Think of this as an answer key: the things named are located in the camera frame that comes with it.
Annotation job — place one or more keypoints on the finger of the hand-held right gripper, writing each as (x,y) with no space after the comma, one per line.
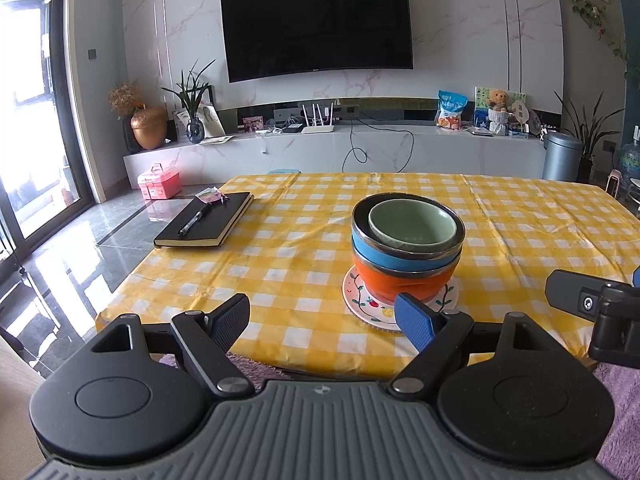
(637,276)
(570,290)

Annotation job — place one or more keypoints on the portrait sketch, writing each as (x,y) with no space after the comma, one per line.
(209,120)

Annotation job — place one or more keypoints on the white marble TV cabinet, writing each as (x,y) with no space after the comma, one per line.
(400,152)

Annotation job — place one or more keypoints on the flat pink tablet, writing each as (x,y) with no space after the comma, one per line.
(481,132)

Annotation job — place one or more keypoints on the green picture book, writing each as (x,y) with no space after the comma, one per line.
(482,97)

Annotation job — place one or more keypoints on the trailing vine plant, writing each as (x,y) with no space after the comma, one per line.
(600,20)

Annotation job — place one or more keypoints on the glass sliding door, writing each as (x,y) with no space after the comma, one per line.
(30,110)

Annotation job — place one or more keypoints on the white round stool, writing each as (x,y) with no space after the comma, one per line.
(635,187)

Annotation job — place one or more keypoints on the pink photo card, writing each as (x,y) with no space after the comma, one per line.
(253,123)

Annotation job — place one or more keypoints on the green ceramic bowl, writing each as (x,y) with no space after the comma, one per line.
(412,225)

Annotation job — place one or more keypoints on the brown teddy bear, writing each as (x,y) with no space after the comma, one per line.
(498,100)

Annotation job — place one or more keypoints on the black set-top box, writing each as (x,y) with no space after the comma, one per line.
(293,128)

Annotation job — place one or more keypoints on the green plant in glass vase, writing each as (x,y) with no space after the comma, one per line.
(195,130)

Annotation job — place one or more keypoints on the small pink appliance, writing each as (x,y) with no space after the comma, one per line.
(614,182)

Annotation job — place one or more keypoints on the blue steel bowl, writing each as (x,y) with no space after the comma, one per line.
(395,262)

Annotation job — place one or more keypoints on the purple shaggy rug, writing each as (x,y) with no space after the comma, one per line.
(620,410)

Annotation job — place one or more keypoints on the round paper fan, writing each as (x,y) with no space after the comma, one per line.
(521,110)

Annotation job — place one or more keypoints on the pink storage box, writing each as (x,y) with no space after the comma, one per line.
(159,182)

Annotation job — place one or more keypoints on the tall-leaf potted plant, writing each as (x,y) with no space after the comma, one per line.
(587,135)

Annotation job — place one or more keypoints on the light blue plastic stool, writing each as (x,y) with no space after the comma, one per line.
(283,172)

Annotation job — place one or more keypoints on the yellow checked tablecloth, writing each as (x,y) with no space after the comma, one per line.
(300,240)

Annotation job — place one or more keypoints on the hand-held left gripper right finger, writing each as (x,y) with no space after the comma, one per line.
(417,317)

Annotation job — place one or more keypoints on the orange steel bowl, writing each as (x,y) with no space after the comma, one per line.
(395,285)

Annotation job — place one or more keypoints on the black pen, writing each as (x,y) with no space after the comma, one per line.
(195,221)

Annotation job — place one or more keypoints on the blue snack bag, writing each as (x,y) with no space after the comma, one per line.
(451,112)

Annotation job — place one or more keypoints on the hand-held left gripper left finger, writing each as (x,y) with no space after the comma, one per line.
(230,317)

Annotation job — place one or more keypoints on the black television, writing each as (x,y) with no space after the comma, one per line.
(317,25)

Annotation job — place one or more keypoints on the paper booklet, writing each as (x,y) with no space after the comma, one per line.
(217,139)

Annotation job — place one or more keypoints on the clear glass plate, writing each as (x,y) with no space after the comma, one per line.
(385,328)

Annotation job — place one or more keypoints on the white router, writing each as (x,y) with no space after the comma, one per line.
(317,128)

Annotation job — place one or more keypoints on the blue water bottle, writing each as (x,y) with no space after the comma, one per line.
(631,155)

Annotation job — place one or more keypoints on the grey trash can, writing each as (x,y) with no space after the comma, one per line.
(562,157)

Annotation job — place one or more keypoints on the pink candy wrapper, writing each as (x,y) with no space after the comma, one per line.
(212,196)

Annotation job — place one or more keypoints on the dried flower bouquet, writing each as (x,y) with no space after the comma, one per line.
(125,97)

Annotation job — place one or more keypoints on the black notebook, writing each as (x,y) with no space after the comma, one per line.
(210,221)

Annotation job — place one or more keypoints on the gold acorn vase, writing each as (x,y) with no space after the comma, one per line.
(148,130)

